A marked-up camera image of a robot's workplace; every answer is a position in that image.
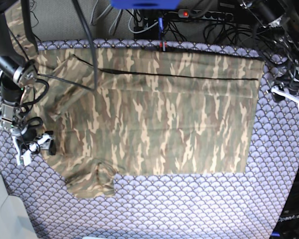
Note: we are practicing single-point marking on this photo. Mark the camouflage T-shirt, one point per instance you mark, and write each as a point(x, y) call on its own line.
point(145, 113)

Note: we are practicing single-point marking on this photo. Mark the red and black clamp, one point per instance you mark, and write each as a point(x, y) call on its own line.
point(163, 46)

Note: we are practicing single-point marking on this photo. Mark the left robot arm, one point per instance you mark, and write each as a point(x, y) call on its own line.
point(273, 16)

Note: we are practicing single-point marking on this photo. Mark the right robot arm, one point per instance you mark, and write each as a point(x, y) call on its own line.
point(20, 87)

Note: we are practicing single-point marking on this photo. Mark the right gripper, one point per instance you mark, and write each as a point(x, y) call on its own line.
point(23, 135)

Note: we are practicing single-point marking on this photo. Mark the blue clamp handle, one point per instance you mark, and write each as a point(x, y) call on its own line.
point(161, 28)

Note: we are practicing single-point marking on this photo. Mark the purple fan-pattern tablecloth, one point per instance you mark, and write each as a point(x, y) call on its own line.
point(208, 206)

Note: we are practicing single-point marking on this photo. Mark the black power strip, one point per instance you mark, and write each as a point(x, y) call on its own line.
point(209, 15)

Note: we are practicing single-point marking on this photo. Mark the blue mount bracket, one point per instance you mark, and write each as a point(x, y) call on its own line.
point(145, 4)

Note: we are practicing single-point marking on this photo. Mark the black OpenArm base box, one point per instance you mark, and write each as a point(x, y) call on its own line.
point(287, 226)

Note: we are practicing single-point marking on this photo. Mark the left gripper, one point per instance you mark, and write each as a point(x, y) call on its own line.
point(289, 80)

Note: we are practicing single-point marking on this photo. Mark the light grey plastic furniture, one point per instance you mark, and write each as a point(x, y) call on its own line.
point(14, 220)

